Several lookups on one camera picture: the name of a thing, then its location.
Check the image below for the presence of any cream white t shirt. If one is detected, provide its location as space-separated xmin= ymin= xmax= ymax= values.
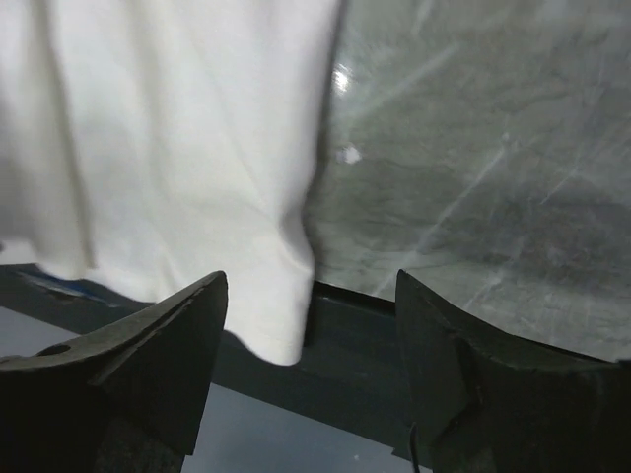
xmin=1 ymin=1 xmax=342 ymax=366

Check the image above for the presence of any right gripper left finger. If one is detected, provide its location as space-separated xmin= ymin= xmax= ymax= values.
xmin=1 ymin=271 xmax=228 ymax=472

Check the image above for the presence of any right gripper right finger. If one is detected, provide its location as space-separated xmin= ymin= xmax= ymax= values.
xmin=395 ymin=272 xmax=630 ymax=472

